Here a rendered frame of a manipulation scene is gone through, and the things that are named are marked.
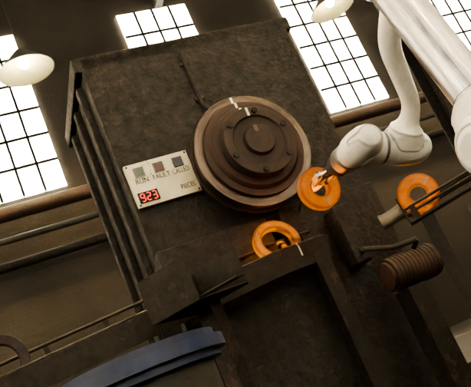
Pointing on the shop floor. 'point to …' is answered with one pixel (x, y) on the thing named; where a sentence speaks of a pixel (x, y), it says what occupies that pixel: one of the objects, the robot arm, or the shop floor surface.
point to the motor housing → (426, 312)
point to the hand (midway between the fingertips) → (317, 184)
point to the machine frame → (211, 64)
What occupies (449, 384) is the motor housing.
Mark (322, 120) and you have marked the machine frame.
